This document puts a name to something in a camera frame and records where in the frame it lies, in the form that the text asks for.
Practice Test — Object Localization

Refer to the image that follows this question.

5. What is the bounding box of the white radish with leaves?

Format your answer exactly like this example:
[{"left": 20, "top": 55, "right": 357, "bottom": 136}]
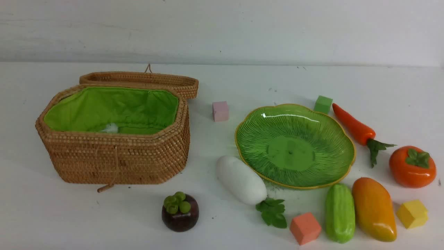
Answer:
[{"left": 216, "top": 156, "right": 287, "bottom": 229}]

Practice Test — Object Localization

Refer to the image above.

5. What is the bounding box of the dark purple mangosteen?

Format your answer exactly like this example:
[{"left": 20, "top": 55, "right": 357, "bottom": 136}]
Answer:
[{"left": 162, "top": 191, "right": 199, "bottom": 232}]

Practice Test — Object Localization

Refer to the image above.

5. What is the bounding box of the orange carrot green top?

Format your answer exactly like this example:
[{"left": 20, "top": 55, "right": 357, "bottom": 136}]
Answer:
[{"left": 332, "top": 103, "right": 396, "bottom": 168}]

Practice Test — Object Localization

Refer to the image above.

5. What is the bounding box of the light green cucumber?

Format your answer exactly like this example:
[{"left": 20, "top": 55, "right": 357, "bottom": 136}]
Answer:
[{"left": 325, "top": 183, "right": 356, "bottom": 244}]

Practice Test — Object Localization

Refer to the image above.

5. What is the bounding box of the orange yellow mango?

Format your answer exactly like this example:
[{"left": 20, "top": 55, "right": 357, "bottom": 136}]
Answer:
[{"left": 352, "top": 177, "right": 398, "bottom": 242}]

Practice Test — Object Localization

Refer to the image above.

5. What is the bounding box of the orange persimmon green calyx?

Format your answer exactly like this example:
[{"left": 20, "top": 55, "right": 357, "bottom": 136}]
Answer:
[{"left": 389, "top": 145, "right": 436, "bottom": 188}]

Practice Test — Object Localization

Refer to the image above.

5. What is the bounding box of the pink foam cube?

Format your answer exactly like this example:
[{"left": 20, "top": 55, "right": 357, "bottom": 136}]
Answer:
[{"left": 212, "top": 101, "right": 229, "bottom": 122}]

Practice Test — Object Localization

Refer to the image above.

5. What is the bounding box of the woven wicker basket lid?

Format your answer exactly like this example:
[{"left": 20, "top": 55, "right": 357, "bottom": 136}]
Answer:
[{"left": 79, "top": 71, "right": 199, "bottom": 99}]

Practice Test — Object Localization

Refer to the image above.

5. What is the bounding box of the green leaf-shaped glass plate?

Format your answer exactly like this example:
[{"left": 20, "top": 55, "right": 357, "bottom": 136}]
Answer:
[{"left": 234, "top": 104, "right": 356, "bottom": 190}]

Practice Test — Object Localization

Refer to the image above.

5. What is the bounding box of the woven wicker basket green lining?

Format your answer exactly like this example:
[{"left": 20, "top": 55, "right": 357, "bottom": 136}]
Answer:
[{"left": 35, "top": 83, "right": 190, "bottom": 193}]

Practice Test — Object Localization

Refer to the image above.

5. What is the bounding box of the green foam cube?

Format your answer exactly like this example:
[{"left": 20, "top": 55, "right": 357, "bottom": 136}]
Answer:
[{"left": 314, "top": 95, "right": 333, "bottom": 115}]

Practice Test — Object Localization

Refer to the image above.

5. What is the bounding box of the orange foam cube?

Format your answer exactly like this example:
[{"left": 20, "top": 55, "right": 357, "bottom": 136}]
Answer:
[{"left": 290, "top": 212, "right": 322, "bottom": 245}]

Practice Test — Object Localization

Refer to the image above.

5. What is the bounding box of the yellow foam cube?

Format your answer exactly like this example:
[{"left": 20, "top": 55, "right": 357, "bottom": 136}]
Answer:
[{"left": 396, "top": 199, "right": 428, "bottom": 229}]

